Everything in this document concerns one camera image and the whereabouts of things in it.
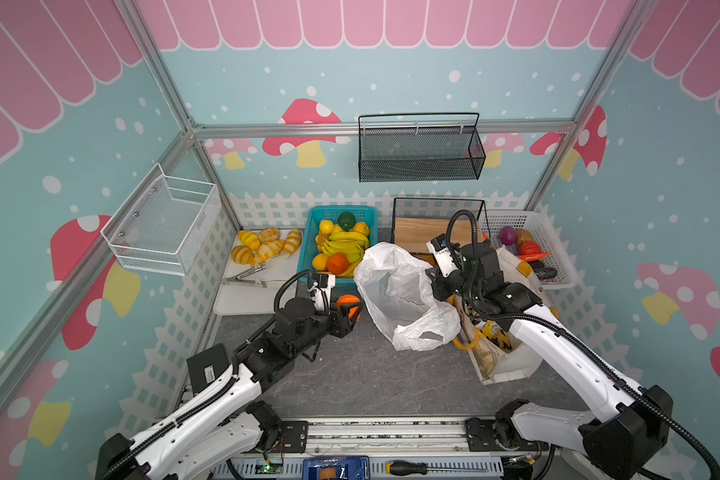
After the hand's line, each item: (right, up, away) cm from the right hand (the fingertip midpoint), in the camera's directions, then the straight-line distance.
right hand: (427, 269), depth 77 cm
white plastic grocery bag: (-7, -6, +16) cm, 19 cm away
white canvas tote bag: (+15, -20, -7) cm, 26 cm away
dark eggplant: (+41, -2, +18) cm, 45 cm away
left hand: (-19, -10, -3) cm, 22 cm away
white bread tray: (-65, -1, +32) cm, 72 cm away
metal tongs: (-61, -4, +26) cm, 66 cm away
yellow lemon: (-31, +15, +35) cm, 49 cm away
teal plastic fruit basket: (-17, +19, +38) cm, 46 cm away
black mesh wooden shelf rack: (+1, +15, +23) cm, 27 cm away
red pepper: (+42, +6, +29) cm, 51 cm away
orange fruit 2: (-26, +1, +22) cm, 34 cm away
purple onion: (+37, +11, +35) cm, 52 cm away
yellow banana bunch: (-22, +8, +32) cm, 40 cm away
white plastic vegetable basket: (+37, +18, +48) cm, 63 cm away
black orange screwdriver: (-5, -46, -8) cm, 47 cm away
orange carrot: (+42, +3, +26) cm, 49 cm away
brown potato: (+43, +11, +35) cm, 56 cm away
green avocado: (-24, +17, +36) cm, 46 cm away
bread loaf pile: (-54, +8, +35) cm, 65 cm away
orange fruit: (-20, -7, -6) cm, 22 cm away
